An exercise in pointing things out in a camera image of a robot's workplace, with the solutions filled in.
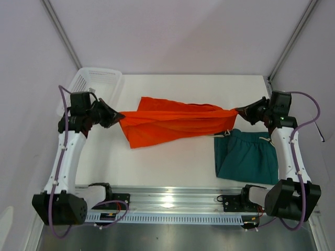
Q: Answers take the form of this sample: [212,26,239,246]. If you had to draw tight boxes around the right aluminium frame post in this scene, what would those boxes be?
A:
[267,0,321,84]

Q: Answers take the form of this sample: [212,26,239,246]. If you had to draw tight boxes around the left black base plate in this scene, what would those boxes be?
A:
[111,193,131,211]

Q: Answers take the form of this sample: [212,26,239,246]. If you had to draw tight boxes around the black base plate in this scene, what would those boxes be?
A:
[216,185,263,213]
[111,193,131,211]

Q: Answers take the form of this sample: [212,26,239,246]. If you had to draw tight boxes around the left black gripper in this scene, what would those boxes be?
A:
[86,98,125,129]

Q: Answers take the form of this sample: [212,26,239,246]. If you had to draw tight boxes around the right table edge rail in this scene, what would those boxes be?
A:
[264,76,273,97]

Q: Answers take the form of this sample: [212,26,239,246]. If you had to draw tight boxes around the white plastic basket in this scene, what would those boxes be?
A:
[67,67,124,108]

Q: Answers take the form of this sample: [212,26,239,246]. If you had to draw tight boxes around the green shorts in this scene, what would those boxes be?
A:
[214,129,278,185]

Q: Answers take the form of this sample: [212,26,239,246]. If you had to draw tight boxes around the orange shorts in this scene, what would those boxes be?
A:
[120,97,238,149]

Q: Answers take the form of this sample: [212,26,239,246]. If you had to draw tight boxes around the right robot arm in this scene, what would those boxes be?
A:
[236,91,321,231]

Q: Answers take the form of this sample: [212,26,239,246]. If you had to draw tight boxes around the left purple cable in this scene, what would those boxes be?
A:
[48,85,130,240]

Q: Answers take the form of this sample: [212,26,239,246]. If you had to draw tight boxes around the white slotted cable duct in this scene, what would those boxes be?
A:
[85,212,262,226]

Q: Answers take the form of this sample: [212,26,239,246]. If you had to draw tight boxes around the aluminium mounting rail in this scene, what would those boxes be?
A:
[73,185,320,215]

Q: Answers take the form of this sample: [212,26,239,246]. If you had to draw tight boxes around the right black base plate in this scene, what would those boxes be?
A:
[216,185,263,213]

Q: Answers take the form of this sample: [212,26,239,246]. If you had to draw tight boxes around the left aluminium frame post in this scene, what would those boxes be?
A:
[40,0,82,70]

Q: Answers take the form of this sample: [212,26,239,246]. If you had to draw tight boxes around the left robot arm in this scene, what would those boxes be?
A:
[32,92,124,226]

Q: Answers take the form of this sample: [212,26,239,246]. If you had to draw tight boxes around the aluminium frame post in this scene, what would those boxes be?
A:
[40,0,82,70]
[267,0,321,84]

